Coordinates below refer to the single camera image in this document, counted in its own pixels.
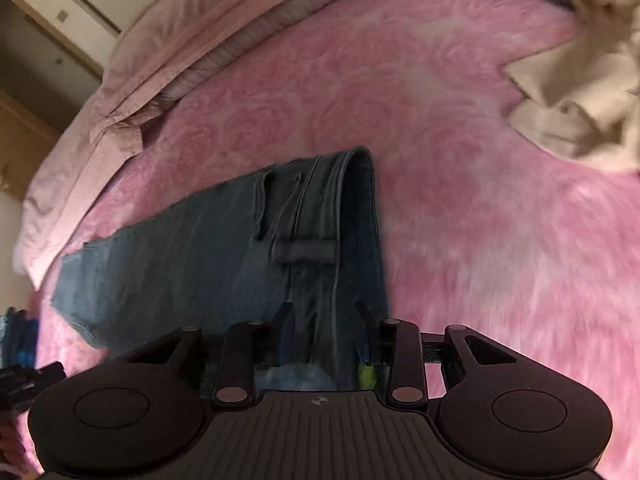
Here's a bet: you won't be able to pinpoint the blue cloth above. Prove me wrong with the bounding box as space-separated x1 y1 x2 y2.
0 307 40 368

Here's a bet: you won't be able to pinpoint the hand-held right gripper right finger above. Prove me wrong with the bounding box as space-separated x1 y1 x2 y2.
352 300 519 407

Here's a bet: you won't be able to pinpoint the pink fluffy blanket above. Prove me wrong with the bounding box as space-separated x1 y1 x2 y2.
10 0 640 480

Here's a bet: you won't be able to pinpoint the beige garment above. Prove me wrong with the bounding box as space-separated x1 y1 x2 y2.
502 0 640 176

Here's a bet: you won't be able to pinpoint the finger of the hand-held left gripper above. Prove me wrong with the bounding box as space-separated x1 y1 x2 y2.
0 361 67 413

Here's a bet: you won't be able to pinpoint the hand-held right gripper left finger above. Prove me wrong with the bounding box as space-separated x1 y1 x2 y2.
116 301 297 408

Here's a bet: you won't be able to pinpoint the pale pink duvet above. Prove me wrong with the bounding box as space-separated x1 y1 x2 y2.
12 0 416 291

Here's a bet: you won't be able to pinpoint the blue denim jeans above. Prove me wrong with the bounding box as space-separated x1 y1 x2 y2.
50 146 393 393

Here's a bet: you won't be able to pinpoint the wooden cabinet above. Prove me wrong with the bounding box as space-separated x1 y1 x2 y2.
0 90 61 201

